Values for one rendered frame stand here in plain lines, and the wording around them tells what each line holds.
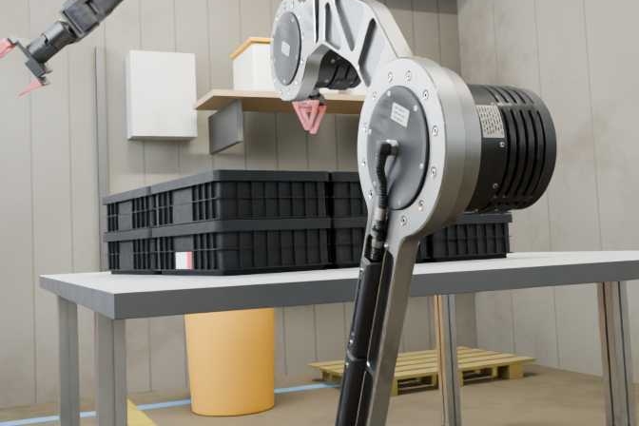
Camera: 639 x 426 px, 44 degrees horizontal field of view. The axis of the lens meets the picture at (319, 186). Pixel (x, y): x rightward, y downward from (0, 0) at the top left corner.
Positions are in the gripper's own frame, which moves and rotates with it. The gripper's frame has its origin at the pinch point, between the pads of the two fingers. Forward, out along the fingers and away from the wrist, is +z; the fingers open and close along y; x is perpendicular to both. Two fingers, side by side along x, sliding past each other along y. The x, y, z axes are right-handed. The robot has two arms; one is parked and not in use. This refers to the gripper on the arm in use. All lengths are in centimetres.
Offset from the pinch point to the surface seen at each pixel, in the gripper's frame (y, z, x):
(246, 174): 35.4, 14.8, -6.6
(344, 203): 15.5, 21.0, 11.1
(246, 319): -150, 62, -69
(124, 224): -2, 22, -55
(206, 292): 83, 38, 2
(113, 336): 40, 49, -37
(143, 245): 7, 29, -45
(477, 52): -320, -94, 40
